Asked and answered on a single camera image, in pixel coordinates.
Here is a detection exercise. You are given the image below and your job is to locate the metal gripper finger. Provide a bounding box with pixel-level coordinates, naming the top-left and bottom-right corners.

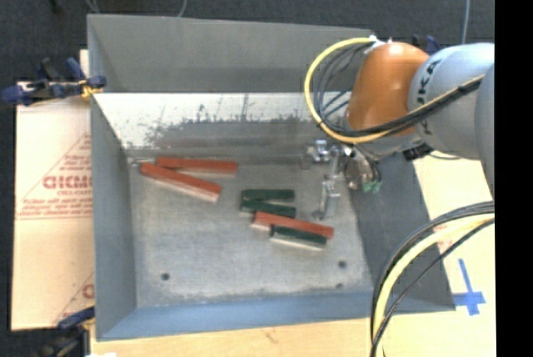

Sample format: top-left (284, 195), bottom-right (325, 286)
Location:
top-left (300, 139), bottom-right (331, 171)
top-left (312, 176), bottom-right (341, 222)

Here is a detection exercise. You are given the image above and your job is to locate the red-brown flat block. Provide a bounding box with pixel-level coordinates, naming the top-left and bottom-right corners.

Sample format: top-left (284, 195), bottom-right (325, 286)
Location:
top-left (138, 161), bottom-right (223, 204)
top-left (155, 156), bottom-right (240, 178)
top-left (250, 210), bottom-right (336, 240)

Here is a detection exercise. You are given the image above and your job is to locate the dark green flat block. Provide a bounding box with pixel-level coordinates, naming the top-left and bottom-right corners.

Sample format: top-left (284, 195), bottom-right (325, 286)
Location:
top-left (238, 199), bottom-right (298, 220)
top-left (240, 188), bottom-right (296, 203)
top-left (268, 224), bottom-right (329, 252)

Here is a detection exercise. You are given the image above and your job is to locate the grey metal bin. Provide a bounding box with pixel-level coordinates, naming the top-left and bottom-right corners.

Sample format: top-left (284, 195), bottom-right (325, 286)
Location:
top-left (86, 13), bottom-right (456, 342)

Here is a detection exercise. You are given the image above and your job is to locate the brown cardboard board red print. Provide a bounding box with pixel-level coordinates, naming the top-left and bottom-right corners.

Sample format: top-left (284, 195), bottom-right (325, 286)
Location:
top-left (9, 96), bottom-right (97, 332)

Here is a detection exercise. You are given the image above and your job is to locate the black cylinder on white bracket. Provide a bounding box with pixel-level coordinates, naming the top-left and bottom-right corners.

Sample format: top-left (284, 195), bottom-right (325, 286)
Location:
top-left (401, 143), bottom-right (460, 161)

